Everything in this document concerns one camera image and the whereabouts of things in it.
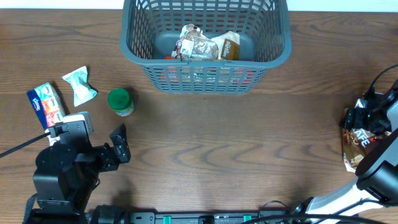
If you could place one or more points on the Kleenex tissue multipack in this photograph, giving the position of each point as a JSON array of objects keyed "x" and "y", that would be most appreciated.
[{"x": 47, "y": 105}]

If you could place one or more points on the brown Nescafe Gold bag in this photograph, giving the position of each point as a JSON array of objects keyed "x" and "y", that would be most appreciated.
[{"x": 358, "y": 143}]

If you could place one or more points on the grey plastic basket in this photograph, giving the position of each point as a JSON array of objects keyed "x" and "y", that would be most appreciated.
[{"x": 151, "y": 29}]

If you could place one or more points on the spaghetti pack red yellow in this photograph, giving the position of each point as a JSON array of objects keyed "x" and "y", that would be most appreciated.
[{"x": 207, "y": 76}]

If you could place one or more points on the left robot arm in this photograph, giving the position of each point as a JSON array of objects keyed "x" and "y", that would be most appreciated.
[{"x": 68, "y": 171}]

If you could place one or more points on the teal white packet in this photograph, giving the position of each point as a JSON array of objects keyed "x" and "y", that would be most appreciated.
[{"x": 78, "y": 79}]

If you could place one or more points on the white brown snack pouch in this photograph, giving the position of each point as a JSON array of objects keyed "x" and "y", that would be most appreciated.
[{"x": 192, "y": 43}]

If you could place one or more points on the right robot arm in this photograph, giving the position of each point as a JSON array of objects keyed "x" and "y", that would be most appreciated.
[{"x": 374, "y": 185}]

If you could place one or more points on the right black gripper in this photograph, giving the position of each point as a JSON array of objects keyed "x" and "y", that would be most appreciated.
[{"x": 360, "y": 118}]

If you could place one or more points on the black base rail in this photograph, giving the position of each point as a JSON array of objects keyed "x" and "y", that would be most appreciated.
[{"x": 202, "y": 217}]

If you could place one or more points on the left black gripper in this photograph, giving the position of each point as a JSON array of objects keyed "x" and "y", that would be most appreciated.
[{"x": 109, "y": 160}]

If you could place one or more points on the green lid jar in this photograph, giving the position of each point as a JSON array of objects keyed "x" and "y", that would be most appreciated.
[{"x": 121, "y": 102}]

